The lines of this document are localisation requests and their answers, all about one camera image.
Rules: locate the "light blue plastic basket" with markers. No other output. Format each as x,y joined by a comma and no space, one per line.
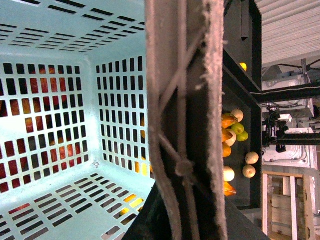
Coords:
74,152

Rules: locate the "orange mango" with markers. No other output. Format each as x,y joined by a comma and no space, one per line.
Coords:
228,120

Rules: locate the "beige pear upper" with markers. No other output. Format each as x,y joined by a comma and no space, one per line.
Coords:
238,113

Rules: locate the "beige pear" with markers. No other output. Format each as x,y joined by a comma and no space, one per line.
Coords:
249,171
238,113

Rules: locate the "green apple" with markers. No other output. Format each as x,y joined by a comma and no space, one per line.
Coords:
238,128

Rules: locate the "black fruit display shelf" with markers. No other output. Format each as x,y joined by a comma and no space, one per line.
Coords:
277,106

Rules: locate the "beige pear lower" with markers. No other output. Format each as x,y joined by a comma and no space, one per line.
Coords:
249,171

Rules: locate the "wooden crate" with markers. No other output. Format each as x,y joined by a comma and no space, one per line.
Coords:
288,206

